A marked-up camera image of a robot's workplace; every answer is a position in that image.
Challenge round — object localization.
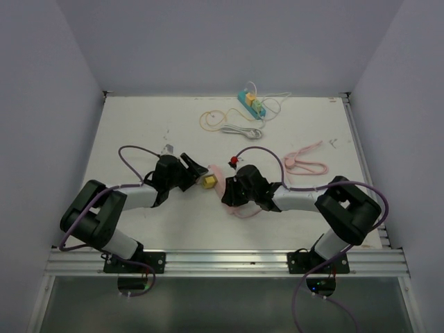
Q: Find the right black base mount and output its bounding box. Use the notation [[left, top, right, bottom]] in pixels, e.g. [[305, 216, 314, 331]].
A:
[[287, 248, 350, 275]]

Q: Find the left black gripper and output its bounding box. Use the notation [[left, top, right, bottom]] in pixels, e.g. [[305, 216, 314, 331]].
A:
[[166, 153, 207, 190]]

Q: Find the white power strip cord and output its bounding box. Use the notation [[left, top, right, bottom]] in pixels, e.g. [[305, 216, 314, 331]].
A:
[[221, 117, 267, 141]]

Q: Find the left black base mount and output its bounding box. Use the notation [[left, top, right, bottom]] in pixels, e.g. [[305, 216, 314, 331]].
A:
[[101, 251, 167, 274]]

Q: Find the green plug on teal strip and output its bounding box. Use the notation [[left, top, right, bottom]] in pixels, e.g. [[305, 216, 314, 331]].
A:
[[251, 99, 262, 113]]

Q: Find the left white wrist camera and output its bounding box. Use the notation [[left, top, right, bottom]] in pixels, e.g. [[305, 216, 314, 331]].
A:
[[160, 144, 174, 155]]

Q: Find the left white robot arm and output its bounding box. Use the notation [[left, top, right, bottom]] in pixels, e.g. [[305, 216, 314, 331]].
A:
[[58, 153, 209, 273]]

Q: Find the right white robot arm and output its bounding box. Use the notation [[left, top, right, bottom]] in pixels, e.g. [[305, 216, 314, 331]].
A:
[[221, 164, 382, 273]]

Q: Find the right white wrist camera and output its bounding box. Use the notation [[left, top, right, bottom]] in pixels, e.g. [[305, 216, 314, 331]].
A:
[[228, 156, 244, 170]]

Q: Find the yellow plug adapter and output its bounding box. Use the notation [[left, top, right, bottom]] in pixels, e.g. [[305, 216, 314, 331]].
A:
[[202, 175, 218, 189]]

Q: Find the yellow thin cable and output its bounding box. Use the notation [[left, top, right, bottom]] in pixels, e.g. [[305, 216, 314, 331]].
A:
[[198, 107, 256, 133]]

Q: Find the white thin cable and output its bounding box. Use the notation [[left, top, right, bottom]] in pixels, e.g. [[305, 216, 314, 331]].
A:
[[244, 81, 292, 122]]

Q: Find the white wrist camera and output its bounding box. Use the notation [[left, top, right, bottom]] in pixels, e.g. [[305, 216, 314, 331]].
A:
[[228, 156, 244, 170], [160, 144, 174, 155]]

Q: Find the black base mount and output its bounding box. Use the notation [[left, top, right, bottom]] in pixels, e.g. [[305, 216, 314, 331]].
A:
[[101, 251, 167, 274], [287, 248, 350, 275]]

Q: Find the pink power strip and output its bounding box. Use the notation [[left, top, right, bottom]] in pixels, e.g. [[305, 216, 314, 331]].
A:
[[209, 164, 225, 200]]

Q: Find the teal power strip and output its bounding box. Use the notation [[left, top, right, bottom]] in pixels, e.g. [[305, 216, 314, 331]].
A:
[[237, 91, 266, 120]]

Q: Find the pink power strip cord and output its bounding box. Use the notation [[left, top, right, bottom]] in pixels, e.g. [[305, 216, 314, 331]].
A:
[[228, 139, 329, 220]]

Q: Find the yellow plug on teal strip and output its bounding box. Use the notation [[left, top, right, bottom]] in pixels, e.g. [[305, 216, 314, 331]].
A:
[[245, 93, 256, 106]]

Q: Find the aluminium front rail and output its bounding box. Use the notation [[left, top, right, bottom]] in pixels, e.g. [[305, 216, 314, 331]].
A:
[[44, 248, 409, 278]]

